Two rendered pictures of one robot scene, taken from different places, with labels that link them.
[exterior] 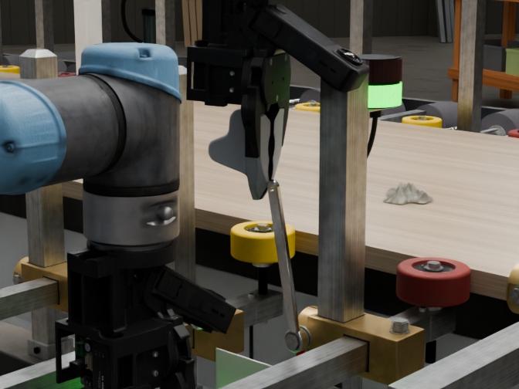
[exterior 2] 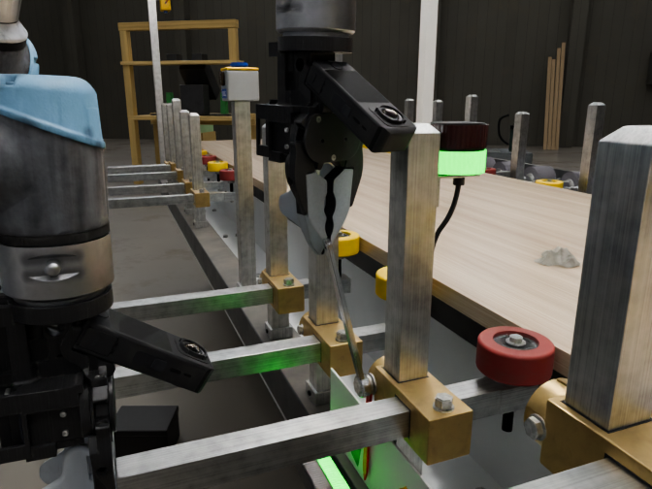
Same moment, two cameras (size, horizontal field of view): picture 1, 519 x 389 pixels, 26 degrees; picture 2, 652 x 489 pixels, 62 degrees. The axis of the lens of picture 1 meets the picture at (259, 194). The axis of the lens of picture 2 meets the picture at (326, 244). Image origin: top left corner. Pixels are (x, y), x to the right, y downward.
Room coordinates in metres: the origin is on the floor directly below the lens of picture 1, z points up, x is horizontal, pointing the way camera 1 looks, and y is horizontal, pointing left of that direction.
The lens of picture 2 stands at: (0.60, -0.25, 1.16)
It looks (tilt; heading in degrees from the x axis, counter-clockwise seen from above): 15 degrees down; 27
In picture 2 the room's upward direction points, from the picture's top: straight up
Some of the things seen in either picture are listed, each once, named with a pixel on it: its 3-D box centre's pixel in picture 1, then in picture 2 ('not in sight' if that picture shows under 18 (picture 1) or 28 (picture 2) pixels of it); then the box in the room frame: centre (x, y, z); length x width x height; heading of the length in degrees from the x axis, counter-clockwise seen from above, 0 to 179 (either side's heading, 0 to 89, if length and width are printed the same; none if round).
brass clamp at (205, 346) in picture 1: (189, 323); (328, 340); (1.27, 0.08, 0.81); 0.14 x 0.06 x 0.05; 48
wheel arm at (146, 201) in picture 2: not in sight; (176, 200); (2.04, 1.06, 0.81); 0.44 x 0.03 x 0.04; 138
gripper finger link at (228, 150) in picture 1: (236, 154); (299, 210); (1.08, 0.02, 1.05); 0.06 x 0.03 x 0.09; 68
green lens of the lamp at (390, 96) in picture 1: (372, 93); (455, 160); (1.16, -0.12, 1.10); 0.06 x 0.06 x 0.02
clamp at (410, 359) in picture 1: (358, 341); (416, 402); (1.11, -0.10, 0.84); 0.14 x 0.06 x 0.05; 48
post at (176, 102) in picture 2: not in sight; (179, 154); (2.46, 1.40, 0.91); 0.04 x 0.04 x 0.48; 48
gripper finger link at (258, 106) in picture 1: (256, 111); (308, 169); (1.06, 0.00, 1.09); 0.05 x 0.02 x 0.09; 158
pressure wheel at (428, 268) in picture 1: (432, 312); (511, 383); (1.18, -0.19, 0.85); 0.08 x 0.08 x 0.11
